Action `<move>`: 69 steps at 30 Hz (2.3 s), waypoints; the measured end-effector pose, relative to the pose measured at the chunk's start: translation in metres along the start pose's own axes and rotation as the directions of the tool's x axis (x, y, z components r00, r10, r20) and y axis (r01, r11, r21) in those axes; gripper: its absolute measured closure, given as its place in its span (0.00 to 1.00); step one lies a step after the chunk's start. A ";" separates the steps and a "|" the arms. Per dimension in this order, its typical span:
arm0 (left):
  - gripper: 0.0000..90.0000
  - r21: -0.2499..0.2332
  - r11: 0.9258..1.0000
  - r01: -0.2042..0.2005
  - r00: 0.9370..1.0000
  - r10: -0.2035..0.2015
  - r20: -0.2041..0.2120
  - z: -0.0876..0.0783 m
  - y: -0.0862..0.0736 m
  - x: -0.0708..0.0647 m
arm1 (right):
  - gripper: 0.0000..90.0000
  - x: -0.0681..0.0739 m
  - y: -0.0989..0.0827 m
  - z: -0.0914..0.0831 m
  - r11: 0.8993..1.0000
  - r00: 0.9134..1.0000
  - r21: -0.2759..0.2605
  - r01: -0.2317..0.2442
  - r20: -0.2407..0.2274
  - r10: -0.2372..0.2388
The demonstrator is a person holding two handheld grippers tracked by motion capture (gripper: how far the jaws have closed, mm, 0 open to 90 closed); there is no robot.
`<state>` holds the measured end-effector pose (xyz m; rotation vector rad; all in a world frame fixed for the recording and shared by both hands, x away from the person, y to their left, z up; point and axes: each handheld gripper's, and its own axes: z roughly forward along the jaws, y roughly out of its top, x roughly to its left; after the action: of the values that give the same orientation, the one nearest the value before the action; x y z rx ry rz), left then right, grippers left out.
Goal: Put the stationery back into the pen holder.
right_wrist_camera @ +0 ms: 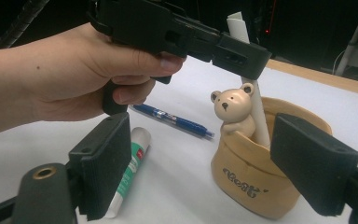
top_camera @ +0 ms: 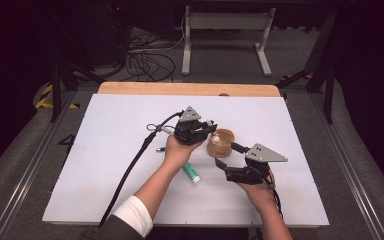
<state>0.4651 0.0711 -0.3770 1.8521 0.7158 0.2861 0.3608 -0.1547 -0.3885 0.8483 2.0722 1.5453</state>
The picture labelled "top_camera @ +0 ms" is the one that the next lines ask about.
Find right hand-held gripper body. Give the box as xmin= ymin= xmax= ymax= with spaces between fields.
xmin=224 ymin=143 xmax=288 ymax=185

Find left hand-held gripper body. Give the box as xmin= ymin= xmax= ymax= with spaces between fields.
xmin=173 ymin=105 xmax=211 ymax=146

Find wooden cup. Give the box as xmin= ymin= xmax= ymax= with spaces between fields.
xmin=206 ymin=128 xmax=236 ymax=159

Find green and white glue stick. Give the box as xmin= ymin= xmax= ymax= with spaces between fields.
xmin=182 ymin=162 xmax=202 ymax=185

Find person's left hand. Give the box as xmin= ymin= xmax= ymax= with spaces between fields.
xmin=163 ymin=135 xmax=204 ymax=172

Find person's right hand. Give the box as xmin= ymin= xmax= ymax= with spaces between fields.
xmin=238 ymin=173 xmax=278 ymax=209

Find small beige figurine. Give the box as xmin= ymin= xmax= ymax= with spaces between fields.
xmin=209 ymin=131 xmax=222 ymax=146

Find white table board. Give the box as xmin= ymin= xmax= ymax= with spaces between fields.
xmin=42 ymin=93 xmax=330 ymax=228

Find black metal stand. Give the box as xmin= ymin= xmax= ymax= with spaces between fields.
xmin=48 ymin=59 xmax=105 ymax=123
xmin=275 ymin=9 xmax=338 ymax=125

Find dark box with red light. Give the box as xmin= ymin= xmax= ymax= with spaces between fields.
xmin=88 ymin=0 xmax=132 ymax=69

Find thin grey cable with plug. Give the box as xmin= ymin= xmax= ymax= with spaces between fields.
xmin=146 ymin=123 xmax=176 ymax=136

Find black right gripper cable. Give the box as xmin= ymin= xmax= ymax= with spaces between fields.
xmin=263 ymin=178 xmax=284 ymax=219

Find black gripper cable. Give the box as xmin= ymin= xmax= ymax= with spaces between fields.
xmin=98 ymin=111 xmax=184 ymax=231
xmin=263 ymin=178 xmax=284 ymax=219

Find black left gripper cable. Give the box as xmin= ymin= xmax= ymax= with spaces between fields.
xmin=98 ymin=111 xmax=184 ymax=231

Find tangle of floor cables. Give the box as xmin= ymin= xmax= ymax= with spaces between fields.
xmin=126 ymin=29 xmax=186 ymax=83

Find aluminium floor rail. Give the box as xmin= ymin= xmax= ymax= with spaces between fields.
xmin=308 ymin=93 xmax=384 ymax=240
xmin=0 ymin=89 xmax=78 ymax=240

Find desk with white frame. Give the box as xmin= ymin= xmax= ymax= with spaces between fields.
xmin=181 ymin=4 xmax=277 ymax=77

